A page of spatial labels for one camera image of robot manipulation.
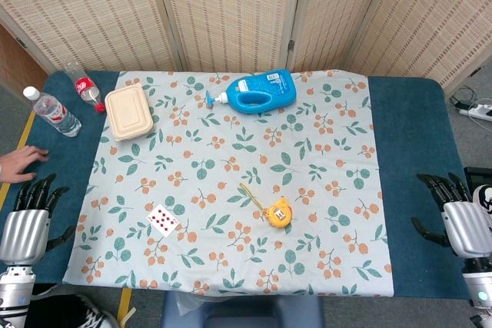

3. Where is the blue pump detergent bottle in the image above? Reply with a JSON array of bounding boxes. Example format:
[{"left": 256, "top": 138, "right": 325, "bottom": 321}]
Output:
[{"left": 204, "top": 68, "right": 298, "bottom": 115}]

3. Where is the black box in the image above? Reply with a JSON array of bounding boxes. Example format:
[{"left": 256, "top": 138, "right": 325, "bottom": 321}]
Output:
[{"left": 463, "top": 166, "right": 492, "bottom": 193}]

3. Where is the yellow chick tape measure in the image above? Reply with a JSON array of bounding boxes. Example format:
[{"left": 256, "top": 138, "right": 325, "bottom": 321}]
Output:
[{"left": 238, "top": 182, "right": 296, "bottom": 228}]

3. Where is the blue padded stool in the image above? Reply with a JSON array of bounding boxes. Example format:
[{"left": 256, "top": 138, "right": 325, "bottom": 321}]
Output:
[{"left": 159, "top": 290, "right": 326, "bottom": 328}]

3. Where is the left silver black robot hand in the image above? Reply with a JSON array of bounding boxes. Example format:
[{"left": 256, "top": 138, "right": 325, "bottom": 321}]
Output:
[{"left": 0, "top": 173, "right": 77, "bottom": 267}]

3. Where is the bare human hand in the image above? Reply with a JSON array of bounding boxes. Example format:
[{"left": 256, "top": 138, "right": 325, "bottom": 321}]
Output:
[{"left": 0, "top": 145, "right": 50, "bottom": 184}]

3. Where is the nine of diamonds card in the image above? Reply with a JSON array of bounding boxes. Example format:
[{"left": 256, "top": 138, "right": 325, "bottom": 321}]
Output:
[{"left": 146, "top": 203, "right": 181, "bottom": 238}]

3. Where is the beige lidded lunch box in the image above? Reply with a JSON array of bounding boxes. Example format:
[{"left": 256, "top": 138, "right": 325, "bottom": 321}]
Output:
[{"left": 104, "top": 82, "right": 155, "bottom": 142}]

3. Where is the bamboo folding screen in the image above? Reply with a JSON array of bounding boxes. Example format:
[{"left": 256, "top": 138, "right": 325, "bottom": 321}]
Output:
[{"left": 0, "top": 0, "right": 492, "bottom": 91}]

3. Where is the clear water bottle white cap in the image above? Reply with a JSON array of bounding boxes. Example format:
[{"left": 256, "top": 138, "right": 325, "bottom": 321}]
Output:
[{"left": 22, "top": 86, "right": 82, "bottom": 138}]

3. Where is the white power strip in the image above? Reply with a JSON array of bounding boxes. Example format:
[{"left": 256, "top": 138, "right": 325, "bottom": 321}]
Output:
[{"left": 459, "top": 103, "right": 492, "bottom": 122}]

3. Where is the dark blue table cover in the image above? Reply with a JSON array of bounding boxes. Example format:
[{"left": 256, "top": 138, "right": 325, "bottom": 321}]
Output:
[{"left": 0, "top": 70, "right": 486, "bottom": 300}]

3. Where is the cola bottle red label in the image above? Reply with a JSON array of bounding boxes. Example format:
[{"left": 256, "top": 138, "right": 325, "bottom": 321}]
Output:
[{"left": 63, "top": 61, "right": 107, "bottom": 114}]

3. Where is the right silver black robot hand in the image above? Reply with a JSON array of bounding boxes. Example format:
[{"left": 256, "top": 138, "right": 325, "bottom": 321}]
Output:
[{"left": 410, "top": 172, "right": 492, "bottom": 260}]

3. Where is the floral printed tablecloth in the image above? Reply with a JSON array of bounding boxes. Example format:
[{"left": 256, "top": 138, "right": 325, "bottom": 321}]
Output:
[{"left": 61, "top": 69, "right": 394, "bottom": 297}]

